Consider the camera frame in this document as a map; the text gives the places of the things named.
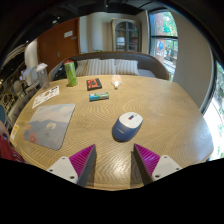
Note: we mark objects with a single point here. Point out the green and blue small pack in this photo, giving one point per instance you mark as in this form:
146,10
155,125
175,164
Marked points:
98,96

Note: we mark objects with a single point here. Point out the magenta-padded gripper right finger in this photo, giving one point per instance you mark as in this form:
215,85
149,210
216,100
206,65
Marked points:
148,160

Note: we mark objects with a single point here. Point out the brown wooden door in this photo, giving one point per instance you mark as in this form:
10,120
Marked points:
55,46

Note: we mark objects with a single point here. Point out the green drink can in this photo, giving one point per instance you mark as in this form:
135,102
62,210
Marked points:
70,75

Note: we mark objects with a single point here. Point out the white door sign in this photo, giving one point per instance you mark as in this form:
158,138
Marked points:
68,34

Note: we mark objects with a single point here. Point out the black and red box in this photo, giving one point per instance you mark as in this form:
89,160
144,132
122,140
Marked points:
93,84

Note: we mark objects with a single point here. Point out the black backpack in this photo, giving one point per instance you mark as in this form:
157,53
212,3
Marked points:
60,71

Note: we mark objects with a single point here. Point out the person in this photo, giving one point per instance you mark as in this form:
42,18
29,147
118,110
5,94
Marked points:
8,151

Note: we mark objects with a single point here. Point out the grey curved sofa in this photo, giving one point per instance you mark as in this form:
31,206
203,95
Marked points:
150,65

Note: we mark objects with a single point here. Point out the yellow square sticker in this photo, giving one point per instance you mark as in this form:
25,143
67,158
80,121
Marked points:
14,131

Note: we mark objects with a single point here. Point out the arched glass door cabinet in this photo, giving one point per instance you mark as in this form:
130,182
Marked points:
126,35

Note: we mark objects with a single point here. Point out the black-framed window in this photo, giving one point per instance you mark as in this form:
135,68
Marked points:
163,36

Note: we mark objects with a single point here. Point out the blue and white computer mouse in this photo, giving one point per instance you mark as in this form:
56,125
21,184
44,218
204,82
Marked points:
126,128

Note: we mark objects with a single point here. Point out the striped cushion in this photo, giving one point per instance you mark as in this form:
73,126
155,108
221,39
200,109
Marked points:
101,66
126,67
81,68

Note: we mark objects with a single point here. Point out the white sticker sheet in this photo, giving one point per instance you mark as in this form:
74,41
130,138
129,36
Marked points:
46,96

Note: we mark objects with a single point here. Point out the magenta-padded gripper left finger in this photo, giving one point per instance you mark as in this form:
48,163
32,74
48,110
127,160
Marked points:
83,160

